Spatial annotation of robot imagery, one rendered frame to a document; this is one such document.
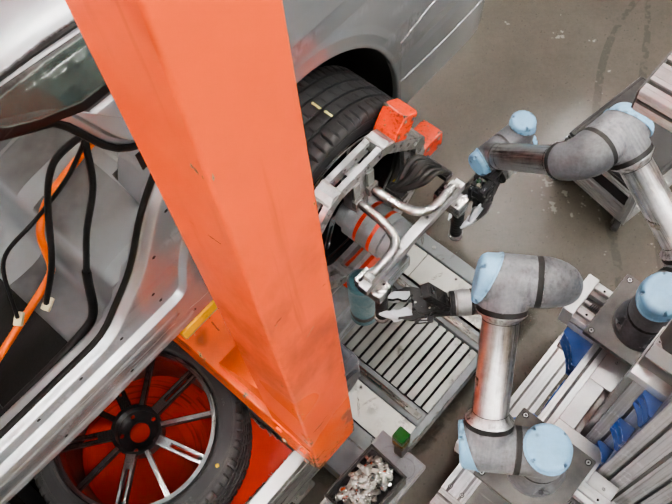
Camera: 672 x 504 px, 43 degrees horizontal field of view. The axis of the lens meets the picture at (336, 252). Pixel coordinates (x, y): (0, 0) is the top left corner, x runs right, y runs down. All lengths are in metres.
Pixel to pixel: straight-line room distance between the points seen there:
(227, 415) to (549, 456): 1.04
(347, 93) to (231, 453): 1.11
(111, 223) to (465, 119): 1.80
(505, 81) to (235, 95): 2.93
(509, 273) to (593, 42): 2.26
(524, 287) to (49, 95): 1.04
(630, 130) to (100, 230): 1.39
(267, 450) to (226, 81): 2.05
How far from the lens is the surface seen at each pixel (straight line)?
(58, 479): 2.75
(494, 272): 1.87
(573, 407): 2.43
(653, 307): 2.24
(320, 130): 2.24
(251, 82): 0.96
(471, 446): 2.05
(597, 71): 3.91
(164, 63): 0.84
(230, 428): 2.64
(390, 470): 2.51
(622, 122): 2.16
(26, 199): 2.54
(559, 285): 1.89
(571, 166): 2.13
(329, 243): 2.66
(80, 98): 1.70
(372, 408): 3.06
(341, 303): 3.03
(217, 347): 2.54
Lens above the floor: 3.02
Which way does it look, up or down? 64 degrees down
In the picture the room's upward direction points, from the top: 8 degrees counter-clockwise
